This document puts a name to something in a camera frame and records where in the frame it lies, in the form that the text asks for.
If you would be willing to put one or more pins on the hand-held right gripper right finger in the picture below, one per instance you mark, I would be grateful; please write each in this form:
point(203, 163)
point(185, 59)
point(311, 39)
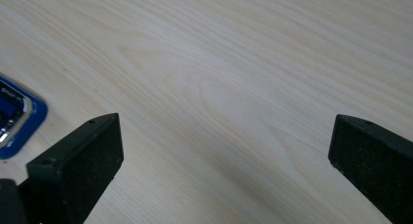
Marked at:
point(373, 162)

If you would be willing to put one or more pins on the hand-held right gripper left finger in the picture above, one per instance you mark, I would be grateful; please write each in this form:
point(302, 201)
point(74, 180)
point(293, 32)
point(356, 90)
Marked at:
point(81, 172)

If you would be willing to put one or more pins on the blue stapler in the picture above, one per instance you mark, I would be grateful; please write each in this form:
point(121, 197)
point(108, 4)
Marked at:
point(19, 120)

